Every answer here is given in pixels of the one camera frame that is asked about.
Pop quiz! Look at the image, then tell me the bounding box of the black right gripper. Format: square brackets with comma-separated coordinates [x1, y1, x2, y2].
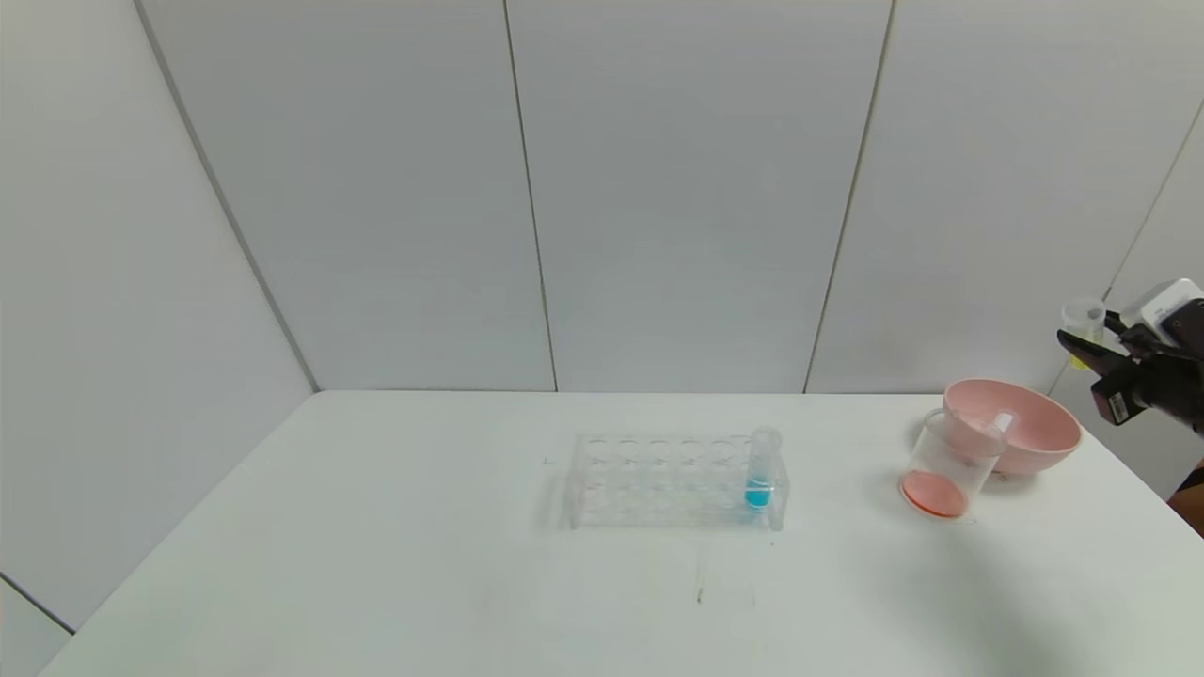
[1056, 309, 1204, 437]

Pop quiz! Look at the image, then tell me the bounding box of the clear plastic beaker with handle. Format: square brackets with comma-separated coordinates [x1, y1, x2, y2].
[898, 408, 1004, 520]

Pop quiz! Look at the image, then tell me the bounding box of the test tube with blue liquid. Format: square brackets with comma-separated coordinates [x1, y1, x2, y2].
[745, 426, 784, 512]

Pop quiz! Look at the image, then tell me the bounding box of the pink plastic bowl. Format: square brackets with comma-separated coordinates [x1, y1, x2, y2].
[943, 379, 1083, 476]

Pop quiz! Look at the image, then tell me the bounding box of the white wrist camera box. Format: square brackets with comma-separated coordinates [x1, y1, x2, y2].
[1119, 279, 1204, 345]

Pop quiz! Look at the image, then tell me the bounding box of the clear acrylic test tube rack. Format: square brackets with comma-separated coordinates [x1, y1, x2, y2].
[564, 431, 789, 532]

